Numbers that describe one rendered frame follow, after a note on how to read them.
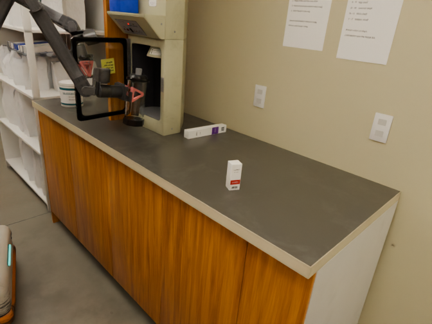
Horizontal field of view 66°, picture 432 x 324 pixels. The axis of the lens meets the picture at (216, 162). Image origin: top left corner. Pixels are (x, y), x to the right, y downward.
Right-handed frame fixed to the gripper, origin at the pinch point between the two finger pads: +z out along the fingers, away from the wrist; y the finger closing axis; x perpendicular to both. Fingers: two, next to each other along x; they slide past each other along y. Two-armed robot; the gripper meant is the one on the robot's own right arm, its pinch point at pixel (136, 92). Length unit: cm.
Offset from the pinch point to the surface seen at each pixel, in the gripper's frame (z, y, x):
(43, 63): 3, 130, 8
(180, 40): 17.6, -5.7, -26.8
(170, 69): 13.8, -6.1, -12.9
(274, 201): 5, -84, 20
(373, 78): 53, -87, -26
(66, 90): -5, 67, 14
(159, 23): 4.8, -5.7, -32.2
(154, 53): 11.7, 5.4, -18.3
